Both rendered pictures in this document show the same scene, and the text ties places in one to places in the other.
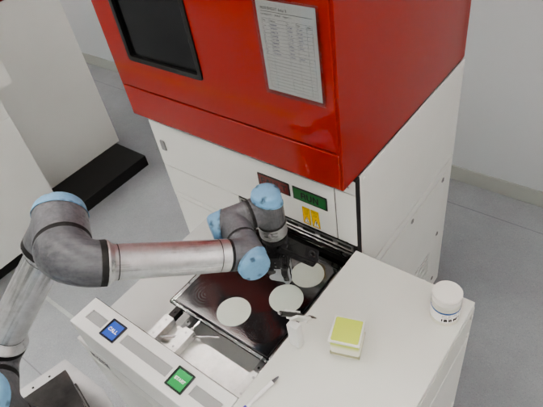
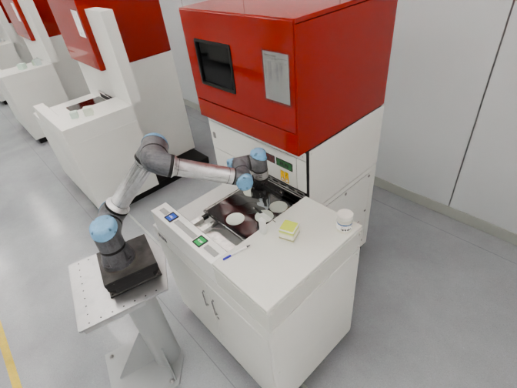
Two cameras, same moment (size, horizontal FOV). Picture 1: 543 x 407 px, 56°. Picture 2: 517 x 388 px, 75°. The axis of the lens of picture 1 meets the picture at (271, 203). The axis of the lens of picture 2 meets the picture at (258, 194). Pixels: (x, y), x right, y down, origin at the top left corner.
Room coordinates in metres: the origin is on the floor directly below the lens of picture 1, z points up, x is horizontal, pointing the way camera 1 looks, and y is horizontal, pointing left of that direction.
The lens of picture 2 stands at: (-0.45, -0.13, 2.08)
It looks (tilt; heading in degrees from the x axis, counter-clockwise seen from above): 37 degrees down; 6
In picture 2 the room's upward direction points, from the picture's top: 7 degrees counter-clockwise
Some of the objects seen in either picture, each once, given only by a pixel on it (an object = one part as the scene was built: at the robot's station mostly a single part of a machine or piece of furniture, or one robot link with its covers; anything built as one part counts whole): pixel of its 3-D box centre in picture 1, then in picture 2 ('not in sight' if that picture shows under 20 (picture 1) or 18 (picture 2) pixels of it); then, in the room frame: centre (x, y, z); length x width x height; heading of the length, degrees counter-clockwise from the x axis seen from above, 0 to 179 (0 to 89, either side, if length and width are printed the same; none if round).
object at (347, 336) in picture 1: (347, 337); (288, 231); (0.66, -0.12, 1.00); 0.07 x 0.07 x 0.07; 64
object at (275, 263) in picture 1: (274, 248); (260, 186); (0.95, 0.02, 1.05); 0.09 x 0.08 x 0.12; 75
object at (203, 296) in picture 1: (256, 284); (250, 208); (0.96, 0.09, 0.90); 0.34 x 0.34 x 0.01; 45
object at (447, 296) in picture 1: (445, 303); (344, 221); (0.70, -0.37, 1.01); 0.07 x 0.07 x 0.10
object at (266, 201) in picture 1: (267, 207); (258, 160); (0.94, 0.01, 1.21); 0.09 x 0.08 x 0.11; 105
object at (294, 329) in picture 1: (298, 323); (265, 220); (0.71, -0.01, 1.03); 0.06 x 0.04 x 0.13; 135
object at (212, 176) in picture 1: (247, 188); (254, 160); (1.25, 0.07, 1.02); 0.82 x 0.03 x 0.40; 45
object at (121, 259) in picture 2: not in sight; (115, 252); (0.61, 0.70, 0.96); 0.15 x 0.15 x 0.10
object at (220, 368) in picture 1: (203, 361); (215, 240); (0.76, 0.26, 0.87); 0.36 x 0.08 x 0.03; 45
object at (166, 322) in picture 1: (161, 328); (196, 222); (0.87, 0.37, 0.89); 0.08 x 0.03 x 0.03; 135
